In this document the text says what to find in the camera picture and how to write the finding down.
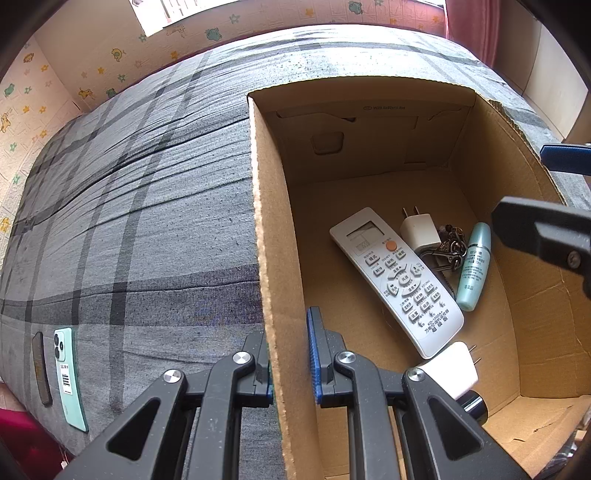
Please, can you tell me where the small black round object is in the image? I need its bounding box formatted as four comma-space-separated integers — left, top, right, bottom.
459, 390, 488, 422

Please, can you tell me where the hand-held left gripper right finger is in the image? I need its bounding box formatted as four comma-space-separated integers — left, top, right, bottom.
306, 307, 532, 480

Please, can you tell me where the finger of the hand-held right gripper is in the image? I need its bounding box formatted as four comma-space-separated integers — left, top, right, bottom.
492, 196, 591, 298
539, 144, 591, 176

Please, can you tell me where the red cloth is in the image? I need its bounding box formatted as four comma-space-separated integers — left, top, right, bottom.
0, 392, 79, 480

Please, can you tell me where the mint green phone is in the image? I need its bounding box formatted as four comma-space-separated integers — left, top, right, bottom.
53, 327, 89, 433

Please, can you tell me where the small white charger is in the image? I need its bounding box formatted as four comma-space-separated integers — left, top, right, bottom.
399, 205, 441, 257

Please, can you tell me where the mint green tube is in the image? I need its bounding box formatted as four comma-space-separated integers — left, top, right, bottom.
456, 222, 491, 312

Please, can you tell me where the cardboard box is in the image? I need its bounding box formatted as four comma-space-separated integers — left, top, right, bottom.
247, 76, 591, 480

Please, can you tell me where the metal key bunch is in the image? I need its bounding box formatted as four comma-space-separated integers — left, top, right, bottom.
422, 224, 467, 273

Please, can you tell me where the dark pink curtain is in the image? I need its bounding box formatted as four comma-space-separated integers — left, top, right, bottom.
445, 0, 497, 70

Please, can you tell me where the large white charger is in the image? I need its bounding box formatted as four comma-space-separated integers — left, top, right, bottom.
416, 340, 483, 401

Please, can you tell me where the white remote control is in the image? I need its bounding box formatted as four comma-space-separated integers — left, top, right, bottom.
329, 208, 465, 360

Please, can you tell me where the black phone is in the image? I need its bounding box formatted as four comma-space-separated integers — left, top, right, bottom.
31, 331, 54, 407

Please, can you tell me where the beige wardrobe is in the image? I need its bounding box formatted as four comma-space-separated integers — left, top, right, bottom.
489, 0, 591, 144

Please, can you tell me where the bright window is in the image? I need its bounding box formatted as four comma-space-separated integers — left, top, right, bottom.
129, 0, 185, 35

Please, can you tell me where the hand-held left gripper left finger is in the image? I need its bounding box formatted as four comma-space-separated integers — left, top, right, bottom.
55, 330, 274, 480

